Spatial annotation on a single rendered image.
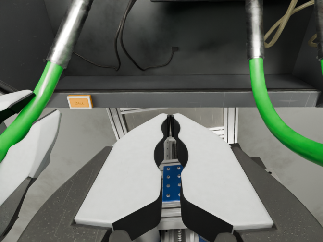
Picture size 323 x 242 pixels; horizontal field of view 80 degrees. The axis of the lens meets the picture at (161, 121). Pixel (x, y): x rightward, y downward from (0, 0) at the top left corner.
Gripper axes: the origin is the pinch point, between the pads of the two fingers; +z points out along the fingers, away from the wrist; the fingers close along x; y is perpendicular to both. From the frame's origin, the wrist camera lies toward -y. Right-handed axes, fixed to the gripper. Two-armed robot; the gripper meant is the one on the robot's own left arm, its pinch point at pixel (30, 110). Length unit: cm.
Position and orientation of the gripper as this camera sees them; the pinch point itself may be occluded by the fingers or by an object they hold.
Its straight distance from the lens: 18.7
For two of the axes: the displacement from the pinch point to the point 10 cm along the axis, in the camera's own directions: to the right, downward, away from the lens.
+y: -2.6, 2.4, 9.3
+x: 8.0, 6.0, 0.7
